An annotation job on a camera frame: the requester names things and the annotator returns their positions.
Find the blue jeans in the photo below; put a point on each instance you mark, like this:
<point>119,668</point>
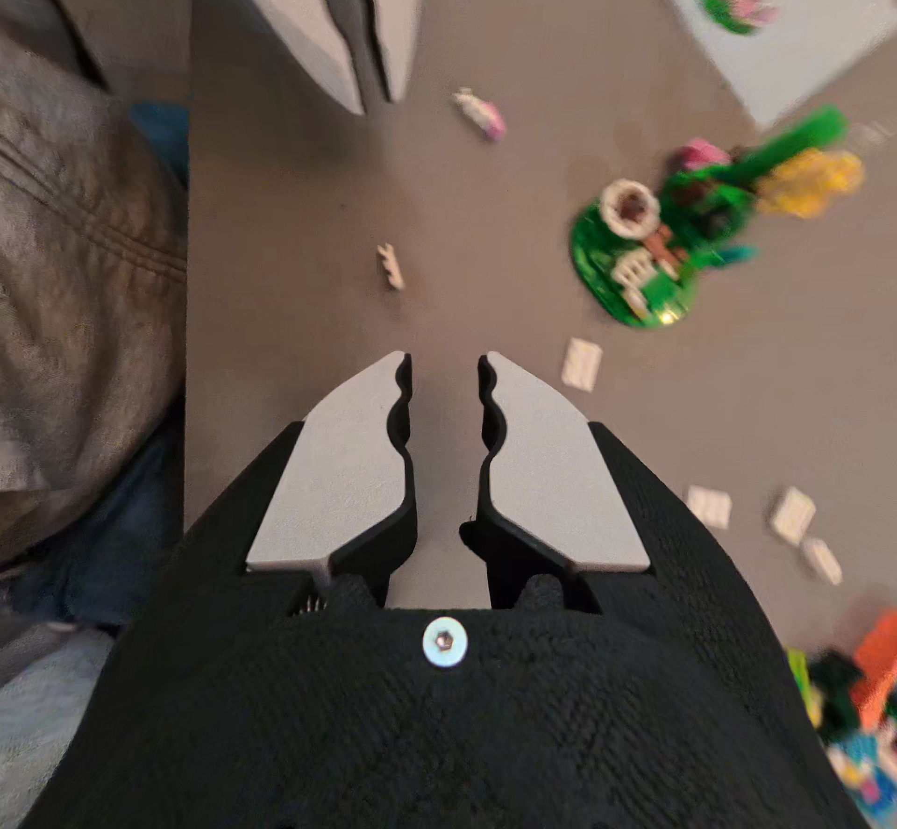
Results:
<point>105,548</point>

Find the pile of colourful lego bricks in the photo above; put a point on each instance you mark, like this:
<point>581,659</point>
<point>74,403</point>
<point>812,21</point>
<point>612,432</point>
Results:
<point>869,668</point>

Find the green lego garden model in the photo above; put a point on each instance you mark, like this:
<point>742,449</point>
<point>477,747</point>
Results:
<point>631,275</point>

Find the white lego clip piece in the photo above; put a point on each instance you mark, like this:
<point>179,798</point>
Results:
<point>391,268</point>

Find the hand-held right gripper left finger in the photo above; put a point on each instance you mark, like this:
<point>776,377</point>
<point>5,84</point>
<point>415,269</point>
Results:
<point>336,478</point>

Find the white lego plate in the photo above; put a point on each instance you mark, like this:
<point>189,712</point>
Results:
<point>709,506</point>
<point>793,515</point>
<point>581,364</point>
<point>821,560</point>

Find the pink and white lego piece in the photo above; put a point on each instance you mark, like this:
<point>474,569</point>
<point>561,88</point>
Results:
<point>480,112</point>

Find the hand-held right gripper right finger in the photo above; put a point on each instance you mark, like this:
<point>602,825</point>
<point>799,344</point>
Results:
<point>553,478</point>

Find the lego instruction booklet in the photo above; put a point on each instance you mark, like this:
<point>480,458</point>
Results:
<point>806,51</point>

